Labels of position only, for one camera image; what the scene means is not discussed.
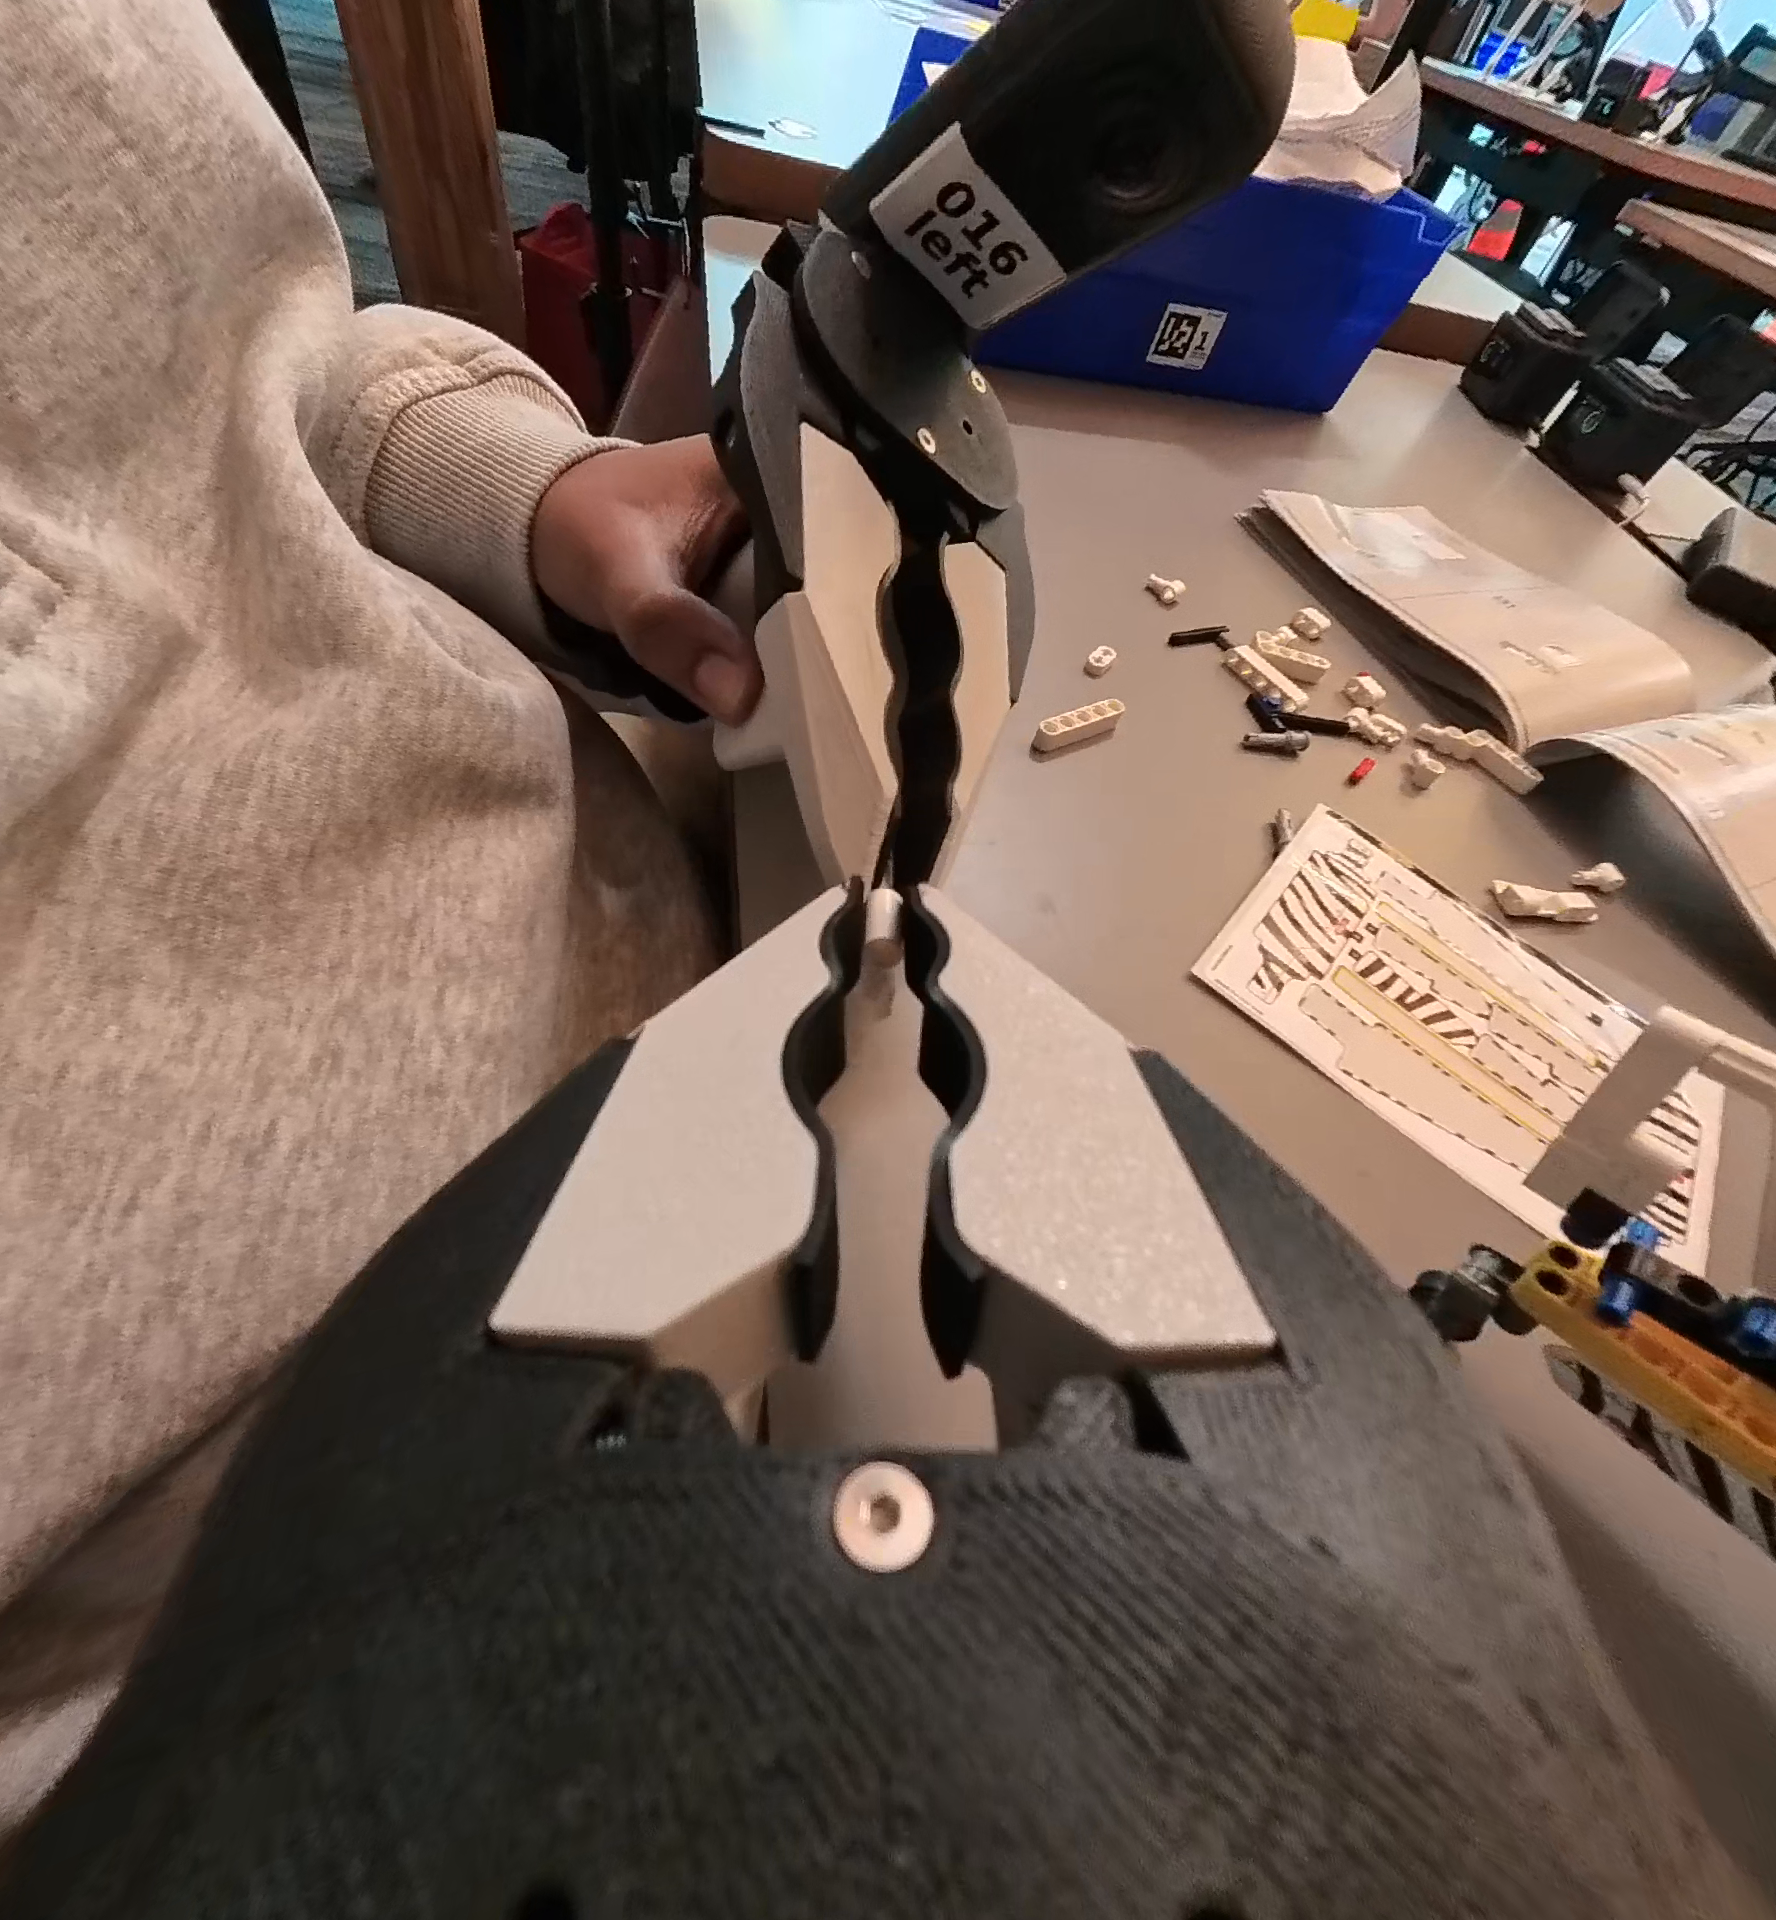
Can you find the person's left hand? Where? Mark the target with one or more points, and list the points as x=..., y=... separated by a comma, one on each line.
x=632, y=554

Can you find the white lego connector assembly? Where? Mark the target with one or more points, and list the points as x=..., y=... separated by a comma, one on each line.
x=884, y=938

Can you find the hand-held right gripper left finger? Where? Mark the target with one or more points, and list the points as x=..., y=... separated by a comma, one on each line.
x=648, y=1185

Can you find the long black lego axle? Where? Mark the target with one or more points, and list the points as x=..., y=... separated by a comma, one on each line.
x=1199, y=635

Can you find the thick white lego beam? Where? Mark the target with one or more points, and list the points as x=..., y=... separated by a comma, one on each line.
x=1260, y=675

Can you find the white lego panel piece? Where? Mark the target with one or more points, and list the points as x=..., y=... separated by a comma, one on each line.
x=1541, y=903

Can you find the blue plastic bin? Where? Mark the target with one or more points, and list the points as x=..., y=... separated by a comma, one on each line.
x=1279, y=285

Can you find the brown wooden desk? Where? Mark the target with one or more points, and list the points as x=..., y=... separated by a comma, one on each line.
x=430, y=150

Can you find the black box device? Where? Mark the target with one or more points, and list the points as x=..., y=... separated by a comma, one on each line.
x=1521, y=361
x=1622, y=423

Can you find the lego airplane model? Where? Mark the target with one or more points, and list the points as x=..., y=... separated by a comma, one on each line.
x=1699, y=1351

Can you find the beige cloth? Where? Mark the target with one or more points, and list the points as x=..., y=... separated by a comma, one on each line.
x=33, y=1754

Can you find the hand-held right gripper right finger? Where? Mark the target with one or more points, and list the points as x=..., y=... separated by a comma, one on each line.
x=1098, y=1185

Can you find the white angled lego beam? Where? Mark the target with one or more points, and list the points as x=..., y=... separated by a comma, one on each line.
x=1502, y=765

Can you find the black power adapter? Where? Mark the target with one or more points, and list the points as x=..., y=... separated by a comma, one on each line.
x=1751, y=578

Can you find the white lego beam with holes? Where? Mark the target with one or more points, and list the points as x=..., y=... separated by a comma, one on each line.
x=1297, y=660
x=1080, y=724

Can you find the grey lego axle pin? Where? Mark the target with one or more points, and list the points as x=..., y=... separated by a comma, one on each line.
x=1274, y=743

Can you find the red bag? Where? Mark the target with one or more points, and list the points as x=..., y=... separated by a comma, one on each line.
x=573, y=301

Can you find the brown office desk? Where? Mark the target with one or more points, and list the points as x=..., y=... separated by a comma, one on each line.
x=1578, y=128

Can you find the lego instruction booklet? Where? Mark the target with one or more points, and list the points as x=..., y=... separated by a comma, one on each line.
x=1502, y=630

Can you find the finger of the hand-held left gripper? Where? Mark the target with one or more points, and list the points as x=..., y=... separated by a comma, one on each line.
x=927, y=704
x=828, y=720

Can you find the small white lego pin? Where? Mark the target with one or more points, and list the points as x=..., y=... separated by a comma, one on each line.
x=1599, y=879

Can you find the zebra sticker sheet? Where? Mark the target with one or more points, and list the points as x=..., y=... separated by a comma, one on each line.
x=1398, y=990

